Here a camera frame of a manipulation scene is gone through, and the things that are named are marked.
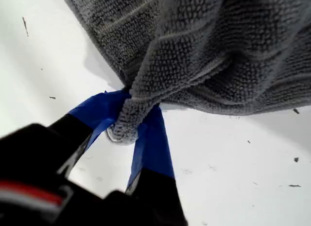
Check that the grey striped square towel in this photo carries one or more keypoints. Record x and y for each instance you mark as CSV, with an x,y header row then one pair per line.
x,y
194,53

